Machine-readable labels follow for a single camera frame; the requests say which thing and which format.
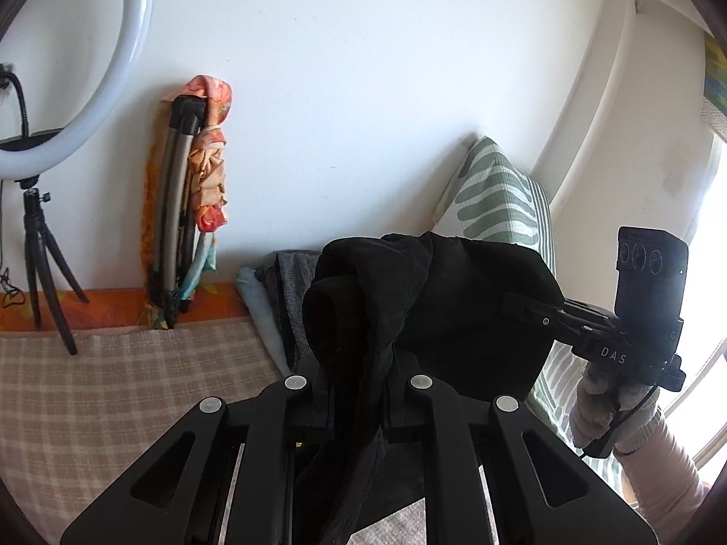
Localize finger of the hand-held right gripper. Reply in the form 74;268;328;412
500;292;620;354

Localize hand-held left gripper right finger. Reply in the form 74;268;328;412
380;375;662;545

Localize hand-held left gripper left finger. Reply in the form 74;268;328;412
60;375;333;545

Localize black pants with yellow stripes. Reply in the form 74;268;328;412
292;232;566;545

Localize folded grey tweed pants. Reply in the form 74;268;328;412
255;250;324;376

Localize person's right hand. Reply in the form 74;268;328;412
569;359;663;455

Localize bright window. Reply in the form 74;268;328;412
659;130;727;489

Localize green patterned white pillow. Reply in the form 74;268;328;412
434;136;631;489

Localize beige checkered blanket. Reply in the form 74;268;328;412
0;318;427;545

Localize floral orange scarf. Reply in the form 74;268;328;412
180;75;234;302

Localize folded chair with orange cloth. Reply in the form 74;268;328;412
149;95;205;329

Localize small black tripod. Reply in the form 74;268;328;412
20;178;90;356

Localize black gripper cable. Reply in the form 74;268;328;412
579;383;660;461

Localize colourful wall picture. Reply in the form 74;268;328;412
701;31;727;138

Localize black ring light cable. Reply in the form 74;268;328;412
0;182;25;310

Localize white ring light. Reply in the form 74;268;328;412
0;0;154;153

